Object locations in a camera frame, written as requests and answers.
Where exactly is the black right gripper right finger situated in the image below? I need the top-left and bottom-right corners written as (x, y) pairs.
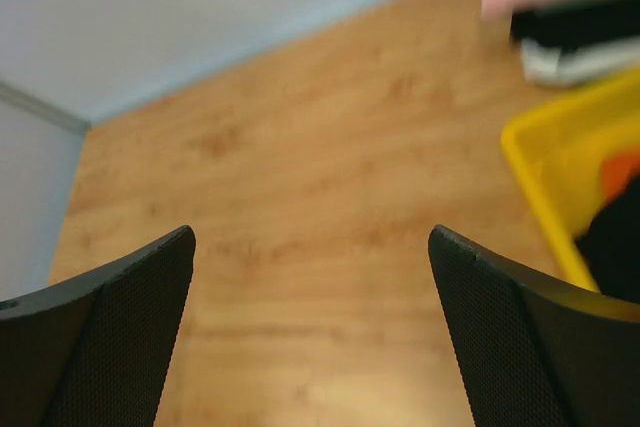
top-left (428, 225), bottom-right (639, 426)

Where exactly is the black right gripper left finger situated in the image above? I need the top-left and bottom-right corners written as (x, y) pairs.
top-left (1, 226), bottom-right (196, 426)

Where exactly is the black folded shirt in stack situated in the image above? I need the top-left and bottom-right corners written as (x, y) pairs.
top-left (510, 0), bottom-right (639, 51)

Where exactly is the black folded t shirt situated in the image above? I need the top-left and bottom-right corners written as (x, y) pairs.
top-left (575, 184), bottom-right (639, 304)

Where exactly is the orange cloth in bin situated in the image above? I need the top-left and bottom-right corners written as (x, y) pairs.
top-left (600, 151), bottom-right (639, 203)

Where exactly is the yellow plastic bin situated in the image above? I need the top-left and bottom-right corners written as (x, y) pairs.
top-left (501, 69), bottom-right (639, 291)

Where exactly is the white folded t shirt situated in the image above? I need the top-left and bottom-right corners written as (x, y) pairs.
top-left (520, 37), bottom-right (639, 86)

